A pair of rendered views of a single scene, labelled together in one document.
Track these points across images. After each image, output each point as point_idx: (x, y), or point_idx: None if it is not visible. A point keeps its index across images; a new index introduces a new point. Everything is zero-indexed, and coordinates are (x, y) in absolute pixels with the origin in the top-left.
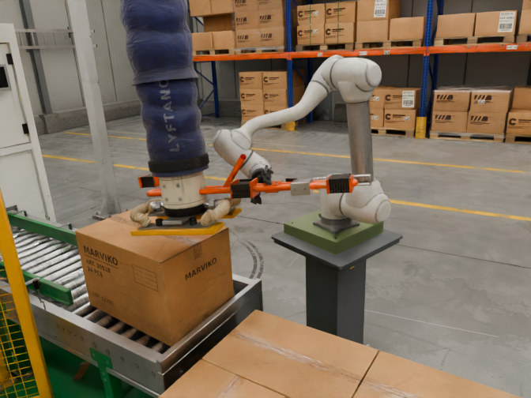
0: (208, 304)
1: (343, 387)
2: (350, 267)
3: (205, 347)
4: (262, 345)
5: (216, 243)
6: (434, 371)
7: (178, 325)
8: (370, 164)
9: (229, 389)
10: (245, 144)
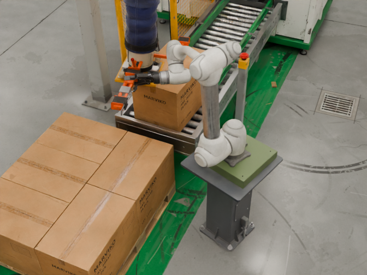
0: (158, 119)
1: (106, 184)
2: (190, 172)
3: (142, 132)
4: (138, 151)
5: (166, 95)
6: (117, 223)
7: (138, 112)
8: (206, 127)
9: (106, 144)
10: (171, 56)
